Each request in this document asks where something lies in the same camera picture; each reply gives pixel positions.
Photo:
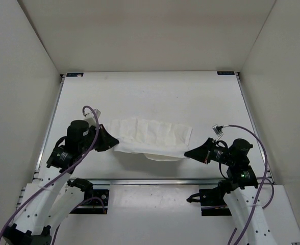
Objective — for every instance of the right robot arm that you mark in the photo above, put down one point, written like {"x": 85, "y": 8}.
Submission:
{"x": 238, "y": 193}

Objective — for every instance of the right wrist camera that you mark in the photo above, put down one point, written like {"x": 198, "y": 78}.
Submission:
{"x": 218, "y": 130}

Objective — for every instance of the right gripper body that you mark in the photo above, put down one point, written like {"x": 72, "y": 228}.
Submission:
{"x": 222, "y": 155}

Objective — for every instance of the white pleated skirt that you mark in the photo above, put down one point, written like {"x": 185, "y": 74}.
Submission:
{"x": 156, "y": 140}

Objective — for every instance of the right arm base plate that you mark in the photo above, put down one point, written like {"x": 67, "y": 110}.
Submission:
{"x": 211, "y": 200}

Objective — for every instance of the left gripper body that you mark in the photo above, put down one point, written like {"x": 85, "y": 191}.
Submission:
{"x": 88, "y": 140}

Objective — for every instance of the corner black label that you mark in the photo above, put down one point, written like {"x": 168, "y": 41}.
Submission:
{"x": 74, "y": 74}
{"x": 225, "y": 73}

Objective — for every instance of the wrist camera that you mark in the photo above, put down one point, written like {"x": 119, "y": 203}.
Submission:
{"x": 90, "y": 118}
{"x": 218, "y": 130}

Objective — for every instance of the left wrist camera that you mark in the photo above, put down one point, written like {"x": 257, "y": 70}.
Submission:
{"x": 90, "y": 118}

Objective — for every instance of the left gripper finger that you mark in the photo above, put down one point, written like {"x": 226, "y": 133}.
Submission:
{"x": 104, "y": 145}
{"x": 105, "y": 136}

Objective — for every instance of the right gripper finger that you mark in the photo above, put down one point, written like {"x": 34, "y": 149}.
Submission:
{"x": 206, "y": 147}
{"x": 199, "y": 154}

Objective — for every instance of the aluminium front table rail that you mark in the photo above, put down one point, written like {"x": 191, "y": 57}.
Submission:
{"x": 191, "y": 181}

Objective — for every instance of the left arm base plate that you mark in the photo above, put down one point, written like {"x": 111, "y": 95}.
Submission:
{"x": 95, "y": 200}

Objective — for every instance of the right corner black label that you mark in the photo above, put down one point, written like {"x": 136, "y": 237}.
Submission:
{"x": 225, "y": 73}

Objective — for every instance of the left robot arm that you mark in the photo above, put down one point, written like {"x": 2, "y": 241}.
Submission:
{"x": 38, "y": 218}

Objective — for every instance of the left corner black label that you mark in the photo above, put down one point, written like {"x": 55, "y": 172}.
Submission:
{"x": 74, "y": 74}

